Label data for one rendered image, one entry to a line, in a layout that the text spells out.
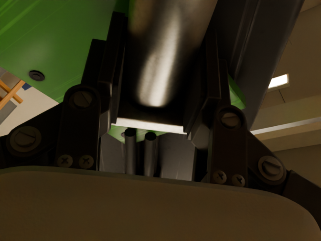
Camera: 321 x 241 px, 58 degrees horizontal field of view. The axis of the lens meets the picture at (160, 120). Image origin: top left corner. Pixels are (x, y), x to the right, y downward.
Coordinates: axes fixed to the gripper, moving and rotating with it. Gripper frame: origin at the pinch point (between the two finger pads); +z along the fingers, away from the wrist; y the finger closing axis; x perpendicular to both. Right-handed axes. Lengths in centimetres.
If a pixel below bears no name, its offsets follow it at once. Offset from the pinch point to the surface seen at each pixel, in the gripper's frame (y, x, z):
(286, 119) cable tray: 150, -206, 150
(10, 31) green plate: -8.0, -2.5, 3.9
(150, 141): 0.9, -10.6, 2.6
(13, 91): -215, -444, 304
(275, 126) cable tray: 142, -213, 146
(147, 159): 1.0, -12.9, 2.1
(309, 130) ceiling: 241, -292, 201
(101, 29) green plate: -3.0, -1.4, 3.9
